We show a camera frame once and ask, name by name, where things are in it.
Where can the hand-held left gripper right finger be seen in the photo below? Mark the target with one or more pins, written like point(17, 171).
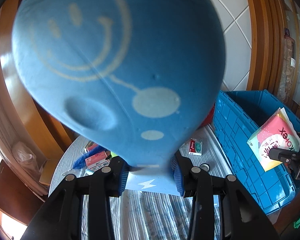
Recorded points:
point(177, 177)

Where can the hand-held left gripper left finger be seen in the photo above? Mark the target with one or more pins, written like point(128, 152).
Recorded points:
point(121, 180)

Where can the pastel sanitary pad pack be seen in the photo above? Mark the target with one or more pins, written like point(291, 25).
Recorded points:
point(270, 140)

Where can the blue plastic crate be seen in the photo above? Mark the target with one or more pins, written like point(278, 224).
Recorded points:
point(240, 142)

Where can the blue smiley hot water bag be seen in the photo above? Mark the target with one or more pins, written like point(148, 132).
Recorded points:
point(115, 55)

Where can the black tape roll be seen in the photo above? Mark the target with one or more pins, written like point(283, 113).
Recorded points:
point(201, 167)

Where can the pink white box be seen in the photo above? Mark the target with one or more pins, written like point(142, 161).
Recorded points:
point(97, 160)

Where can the red and green small box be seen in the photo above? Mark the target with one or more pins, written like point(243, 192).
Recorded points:
point(195, 147)

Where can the blue feather duster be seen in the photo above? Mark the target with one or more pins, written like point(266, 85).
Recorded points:
point(85, 160)

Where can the blue white striped bedsheet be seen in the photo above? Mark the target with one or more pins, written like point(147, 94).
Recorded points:
point(150, 212)

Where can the tan cardboard box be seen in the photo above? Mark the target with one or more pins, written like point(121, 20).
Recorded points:
point(48, 172)

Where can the clear plastic bag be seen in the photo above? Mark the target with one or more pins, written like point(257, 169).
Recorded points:
point(25, 157)

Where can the wooden furniture panel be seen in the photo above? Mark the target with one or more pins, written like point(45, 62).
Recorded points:
point(5, 92)
point(260, 42)

